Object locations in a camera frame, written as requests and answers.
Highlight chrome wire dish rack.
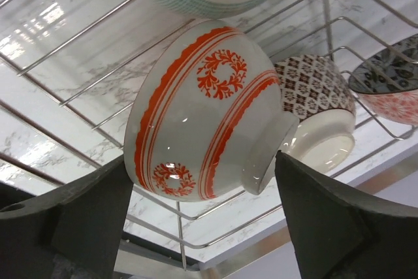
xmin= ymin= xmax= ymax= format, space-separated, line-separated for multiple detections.
xmin=1 ymin=0 xmax=417 ymax=278

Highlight brown lattice pattern bowl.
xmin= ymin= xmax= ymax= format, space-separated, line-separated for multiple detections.
xmin=274 ymin=55 xmax=356 ymax=174

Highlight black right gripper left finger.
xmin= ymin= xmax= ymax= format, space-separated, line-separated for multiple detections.
xmin=1 ymin=156 xmax=133 ymax=278

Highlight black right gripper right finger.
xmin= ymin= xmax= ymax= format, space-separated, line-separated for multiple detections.
xmin=275 ymin=152 xmax=417 ymax=278

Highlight pink bowl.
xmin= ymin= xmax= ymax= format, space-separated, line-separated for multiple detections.
xmin=123 ymin=20 xmax=299 ymax=202

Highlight black white floral bowl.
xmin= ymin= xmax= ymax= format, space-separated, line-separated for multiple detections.
xmin=348 ymin=48 xmax=417 ymax=126

